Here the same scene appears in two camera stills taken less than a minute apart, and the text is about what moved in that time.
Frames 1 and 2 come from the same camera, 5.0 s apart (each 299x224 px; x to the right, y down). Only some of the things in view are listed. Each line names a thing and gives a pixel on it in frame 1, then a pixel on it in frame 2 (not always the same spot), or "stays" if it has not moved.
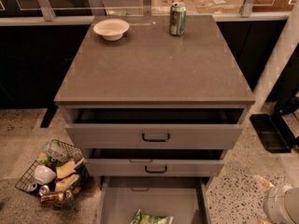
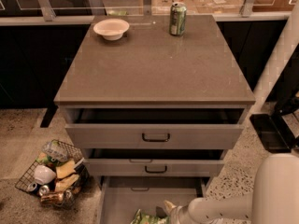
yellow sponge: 65,169 stays
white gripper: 277,203 → 178,216
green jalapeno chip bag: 142,218 stays
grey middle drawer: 154,162 stays
